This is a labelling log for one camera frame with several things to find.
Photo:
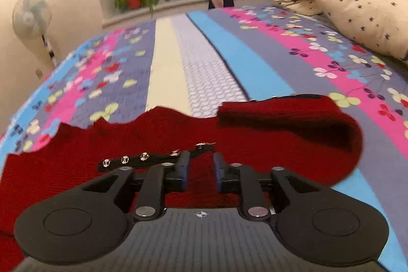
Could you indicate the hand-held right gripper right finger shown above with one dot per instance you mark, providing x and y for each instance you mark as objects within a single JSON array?
[{"x": 218, "y": 170}]

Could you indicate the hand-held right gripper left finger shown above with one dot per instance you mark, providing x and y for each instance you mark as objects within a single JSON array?
[{"x": 184, "y": 170}]

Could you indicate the floral striped bed sheet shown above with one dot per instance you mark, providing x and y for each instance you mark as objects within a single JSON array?
[{"x": 223, "y": 55}]

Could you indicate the red knitted sweater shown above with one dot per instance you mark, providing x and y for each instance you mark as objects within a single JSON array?
[{"x": 287, "y": 144}]

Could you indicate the cream star print pillow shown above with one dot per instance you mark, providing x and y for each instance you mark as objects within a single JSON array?
[{"x": 360, "y": 1}]

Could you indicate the white window sill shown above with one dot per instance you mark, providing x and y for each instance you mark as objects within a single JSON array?
[{"x": 178, "y": 6}]

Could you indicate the white standing fan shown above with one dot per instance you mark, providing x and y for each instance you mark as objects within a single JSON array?
[{"x": 31, "y": 17}]

